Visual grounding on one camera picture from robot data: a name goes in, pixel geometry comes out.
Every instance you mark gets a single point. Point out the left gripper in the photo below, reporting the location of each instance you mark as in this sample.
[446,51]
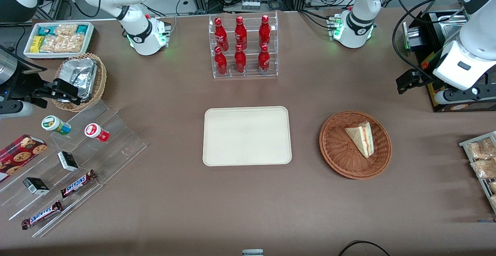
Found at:
[422,78]

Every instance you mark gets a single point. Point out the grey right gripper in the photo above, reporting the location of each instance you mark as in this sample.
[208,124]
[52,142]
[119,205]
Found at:
[23,87]

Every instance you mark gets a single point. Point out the triangular white bread sandwich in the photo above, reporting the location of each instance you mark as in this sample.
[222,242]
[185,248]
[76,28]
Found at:
[362,139]

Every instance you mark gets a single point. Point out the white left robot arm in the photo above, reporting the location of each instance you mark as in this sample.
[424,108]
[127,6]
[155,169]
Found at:
[360,0]

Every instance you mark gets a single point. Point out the light wicker basket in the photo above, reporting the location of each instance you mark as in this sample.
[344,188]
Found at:
[101,87]

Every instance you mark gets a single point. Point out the white rectangular snack tray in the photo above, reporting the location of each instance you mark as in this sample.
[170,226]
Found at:
[90,40]

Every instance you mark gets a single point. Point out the tray of wrapped pastries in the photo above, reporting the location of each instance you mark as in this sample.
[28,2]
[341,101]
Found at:
[462,145]

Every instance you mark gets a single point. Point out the round brown wicker basket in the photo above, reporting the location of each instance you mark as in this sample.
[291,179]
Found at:
[341,159]

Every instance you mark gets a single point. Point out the beige rectangular tray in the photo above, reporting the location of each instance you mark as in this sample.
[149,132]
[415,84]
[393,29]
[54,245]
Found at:
[232,139]

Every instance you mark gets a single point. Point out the silver foil pack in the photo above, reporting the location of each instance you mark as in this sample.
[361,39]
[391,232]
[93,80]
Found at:
[79,75]

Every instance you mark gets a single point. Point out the green lid snack cup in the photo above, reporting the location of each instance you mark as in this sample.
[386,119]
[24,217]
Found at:
[54,124]

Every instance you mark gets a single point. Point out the clear rice cracker bag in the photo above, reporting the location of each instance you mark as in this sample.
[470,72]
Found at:
[65,30]
[62,43]

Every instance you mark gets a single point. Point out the red lid snack cup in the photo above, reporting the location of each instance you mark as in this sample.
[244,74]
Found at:
[95,131]

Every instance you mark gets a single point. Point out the black food warmer machine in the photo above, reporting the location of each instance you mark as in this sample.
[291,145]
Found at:
[457,108]

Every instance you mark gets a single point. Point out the yellow snack packet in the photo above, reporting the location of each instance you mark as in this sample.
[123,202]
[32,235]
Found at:
[37,44]

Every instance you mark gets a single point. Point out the teal snack packet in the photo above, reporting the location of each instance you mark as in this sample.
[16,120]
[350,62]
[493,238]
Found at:
[82,29]
[45,30]

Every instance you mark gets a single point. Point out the steel food pan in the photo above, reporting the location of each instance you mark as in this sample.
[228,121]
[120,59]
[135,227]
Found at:
[449,25]

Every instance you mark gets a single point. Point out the small black box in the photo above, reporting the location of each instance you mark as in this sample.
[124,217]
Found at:
[68,161]
[35,186]

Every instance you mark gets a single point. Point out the clear acrylic step display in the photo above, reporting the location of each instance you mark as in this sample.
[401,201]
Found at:
[116,147]

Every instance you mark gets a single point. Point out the red cookie box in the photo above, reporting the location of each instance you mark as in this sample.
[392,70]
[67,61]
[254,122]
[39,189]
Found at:
[19,155]

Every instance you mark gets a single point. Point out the brown snickers bar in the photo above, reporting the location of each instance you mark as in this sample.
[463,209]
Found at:
[42,215]
[77,183]

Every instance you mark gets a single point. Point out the red soda bottle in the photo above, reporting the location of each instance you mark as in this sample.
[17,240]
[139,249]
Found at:
[221,63]
[264,60]
[240,34]
[221,35]
[264,32]
[240,61]

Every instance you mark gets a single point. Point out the clear acrylic bottle rack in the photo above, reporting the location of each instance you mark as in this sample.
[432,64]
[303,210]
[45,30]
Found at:
[251,75]

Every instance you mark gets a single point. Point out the white power strip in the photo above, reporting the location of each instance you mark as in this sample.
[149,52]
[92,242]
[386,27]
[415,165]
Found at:
[251,5]

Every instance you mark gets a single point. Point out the white grey device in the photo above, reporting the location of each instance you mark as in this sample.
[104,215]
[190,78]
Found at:
[252,253]

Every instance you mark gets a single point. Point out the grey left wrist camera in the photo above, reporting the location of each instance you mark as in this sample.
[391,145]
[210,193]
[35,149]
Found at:
[441,97]

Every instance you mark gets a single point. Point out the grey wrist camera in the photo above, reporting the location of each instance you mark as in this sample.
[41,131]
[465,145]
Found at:
[15,109]
[441,97]

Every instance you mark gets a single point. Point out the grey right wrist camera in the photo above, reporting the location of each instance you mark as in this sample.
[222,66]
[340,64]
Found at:
[15,109]

